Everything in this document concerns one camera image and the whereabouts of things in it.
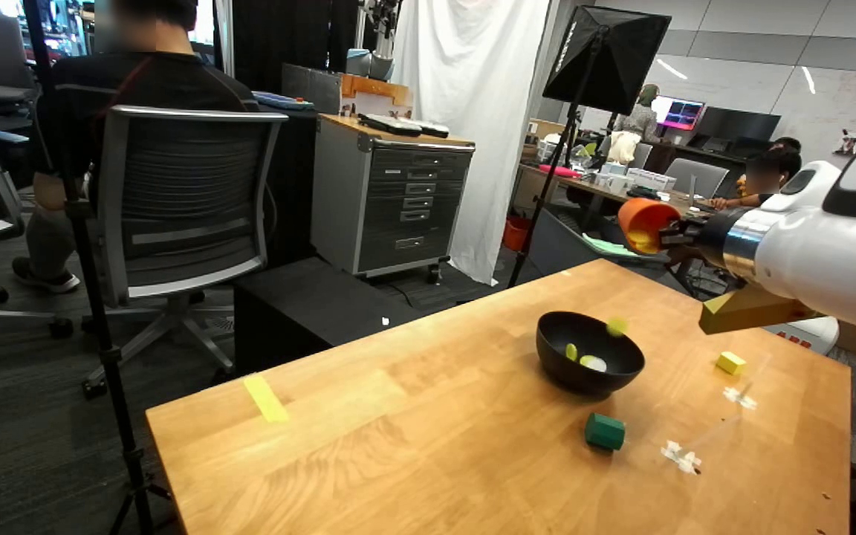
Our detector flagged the gray drawer cabinet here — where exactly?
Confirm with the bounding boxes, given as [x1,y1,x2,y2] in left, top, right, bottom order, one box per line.
[309,109,479,282]

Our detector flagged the person in black shirt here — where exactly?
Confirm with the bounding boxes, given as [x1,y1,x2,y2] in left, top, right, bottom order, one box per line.
[8,0,262,295]

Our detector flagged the seated person in shorts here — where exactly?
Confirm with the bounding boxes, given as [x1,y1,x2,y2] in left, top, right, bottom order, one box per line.
[703,133,809,216]

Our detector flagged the small green block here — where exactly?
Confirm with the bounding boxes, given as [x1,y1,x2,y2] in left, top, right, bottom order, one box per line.
[581,410,630,454]

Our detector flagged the thin black tripod pole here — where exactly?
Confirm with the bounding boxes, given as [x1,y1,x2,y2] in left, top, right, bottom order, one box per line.
[21,0,168,535]

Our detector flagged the small yellow block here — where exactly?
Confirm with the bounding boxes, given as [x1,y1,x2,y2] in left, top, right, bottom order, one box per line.
[714,349,748,381]

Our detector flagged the orange plastic cup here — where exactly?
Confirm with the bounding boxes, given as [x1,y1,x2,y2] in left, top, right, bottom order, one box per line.
[615,196,682,256]

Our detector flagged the white flat devices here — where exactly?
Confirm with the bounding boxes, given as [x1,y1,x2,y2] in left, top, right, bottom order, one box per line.
[354,109,455,139]

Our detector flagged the black flat screen monitor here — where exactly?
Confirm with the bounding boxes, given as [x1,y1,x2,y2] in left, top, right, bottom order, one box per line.
[688,105,785,160]

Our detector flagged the black softbox light stand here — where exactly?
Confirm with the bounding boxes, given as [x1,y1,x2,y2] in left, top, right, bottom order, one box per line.
[501,4,675,291]

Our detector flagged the yellow tape strip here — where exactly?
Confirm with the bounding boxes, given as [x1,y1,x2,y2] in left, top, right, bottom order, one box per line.
[239,371,291,427]

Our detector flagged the cluttered wooden desk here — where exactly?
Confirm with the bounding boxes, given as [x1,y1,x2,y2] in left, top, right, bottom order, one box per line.
[517,160,722,262]

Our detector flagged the green paper sheet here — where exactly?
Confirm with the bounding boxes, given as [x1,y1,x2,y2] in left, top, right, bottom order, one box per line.
[575,233,632,262]

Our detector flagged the low black platform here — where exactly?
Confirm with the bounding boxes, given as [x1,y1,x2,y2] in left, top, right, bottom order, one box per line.
[231,252,497,378]

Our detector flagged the black bowl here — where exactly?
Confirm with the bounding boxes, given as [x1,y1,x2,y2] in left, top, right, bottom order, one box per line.
[535,309,648,401]

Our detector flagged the red bin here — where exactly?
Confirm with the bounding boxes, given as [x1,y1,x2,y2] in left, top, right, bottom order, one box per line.
[500,212,535,259]

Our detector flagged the white plastic machine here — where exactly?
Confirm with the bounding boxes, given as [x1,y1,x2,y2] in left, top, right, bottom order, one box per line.
[794,314,844,358]

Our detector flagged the white hanging sheet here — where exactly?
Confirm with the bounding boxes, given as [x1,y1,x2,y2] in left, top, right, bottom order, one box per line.
[390,0,555,289]

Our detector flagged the orange cardboard box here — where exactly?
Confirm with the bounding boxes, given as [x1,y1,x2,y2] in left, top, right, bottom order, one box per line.
[335,72,416,121]

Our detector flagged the pink lit screen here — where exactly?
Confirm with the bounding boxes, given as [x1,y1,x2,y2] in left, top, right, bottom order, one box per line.
[660,96,706,133]

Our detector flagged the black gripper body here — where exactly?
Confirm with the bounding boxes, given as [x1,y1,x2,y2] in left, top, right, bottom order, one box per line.
[681,207,748,270]

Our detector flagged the gray laptop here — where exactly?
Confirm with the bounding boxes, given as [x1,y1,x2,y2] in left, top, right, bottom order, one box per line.
[662,154,733,203]

